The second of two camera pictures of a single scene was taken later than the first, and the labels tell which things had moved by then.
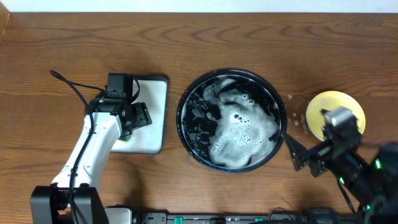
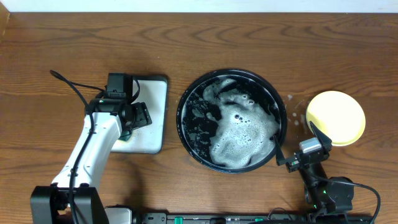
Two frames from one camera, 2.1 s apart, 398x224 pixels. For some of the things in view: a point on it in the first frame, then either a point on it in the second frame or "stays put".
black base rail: x=314 y=217 stays put
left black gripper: x=142 y=115 stays put
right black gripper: x=301 y=154 -> x=292 y=165
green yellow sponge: x=125 y=135 stays put
